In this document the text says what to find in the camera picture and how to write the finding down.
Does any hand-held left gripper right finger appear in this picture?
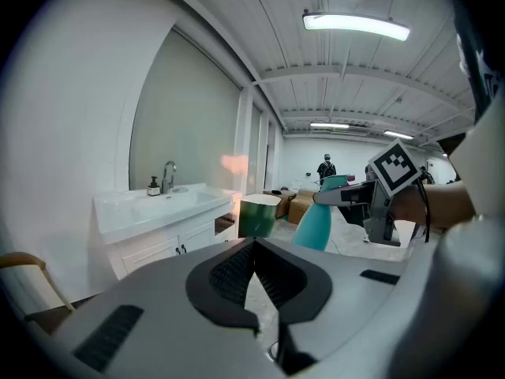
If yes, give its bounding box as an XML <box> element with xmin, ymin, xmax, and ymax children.
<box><xmin>254</xmin><ymin>237</ymin><xmax>436</xmax><ymax>375</ymax></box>

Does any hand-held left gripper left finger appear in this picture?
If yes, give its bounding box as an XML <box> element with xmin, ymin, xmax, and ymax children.
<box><xmin>50</xmin><ymin>237</ymin><xmax>286</xmax><ymax>379</ymax></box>

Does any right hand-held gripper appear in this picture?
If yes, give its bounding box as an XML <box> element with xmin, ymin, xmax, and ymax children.
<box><xmin>312</xmin><ymin>138</ymin><xmax>423</xmax><ymax>248</ymax></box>

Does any teal cleaning sponge brush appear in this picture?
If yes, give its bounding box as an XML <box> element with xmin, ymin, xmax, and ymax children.
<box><xmin>292</xmin><ymin>174</ymin><xmax>356</xmax><ymax>252</ymax></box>

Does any person's right forearm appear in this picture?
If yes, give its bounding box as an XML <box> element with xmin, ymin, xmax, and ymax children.
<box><xmin>388</xmin><ymin>182</ymin><xmax>477</xmax><ymax>229</ymax></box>

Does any large cardboard box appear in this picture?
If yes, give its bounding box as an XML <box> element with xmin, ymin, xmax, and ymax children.
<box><xmin>289</xmin><ymin>189</ymin><xmax>317</xmax><ymax>224</ymax></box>

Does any cardboard box with hole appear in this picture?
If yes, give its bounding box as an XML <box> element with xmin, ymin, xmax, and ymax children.
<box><xmin>263</xmin><ymin>189</ymin><xmax>297</xmax><ymax>220</ymax></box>

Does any green and white tub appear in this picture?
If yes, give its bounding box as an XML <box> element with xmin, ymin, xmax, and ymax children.
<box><xmin>238</xmin><ymin>195</ymin><xmax>282</xmax><ymax>239</ymax></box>

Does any white rectangular sink basin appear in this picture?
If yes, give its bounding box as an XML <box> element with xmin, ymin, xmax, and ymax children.
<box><xmin>92</xmin><ymin>182</ymin><xmax>242</xmax><ymax>280</ymax></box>

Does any chrome faucet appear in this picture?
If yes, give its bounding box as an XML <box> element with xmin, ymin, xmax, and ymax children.
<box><xmin>159</xmin><ymin>160</ymin><xmax>178</xmax><ymax>195</ymax></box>

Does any wooden chair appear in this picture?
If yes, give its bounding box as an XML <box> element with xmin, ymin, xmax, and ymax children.
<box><xmin>0</xmin><ymin>252</ymin><xmax>76</xmax><ymax>315</ymax></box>

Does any person's black printed t-shirt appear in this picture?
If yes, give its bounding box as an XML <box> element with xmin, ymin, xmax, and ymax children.
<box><xmin>449</xmin><ymin>0</ymin><xmax>505</xmax><ymax>124</ymax></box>

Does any thin black cable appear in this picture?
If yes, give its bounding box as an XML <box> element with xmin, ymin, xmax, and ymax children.
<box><xmin>410</xmin><ymin>178</ymin><xmax>433</xmax><ymax>244</ymax></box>

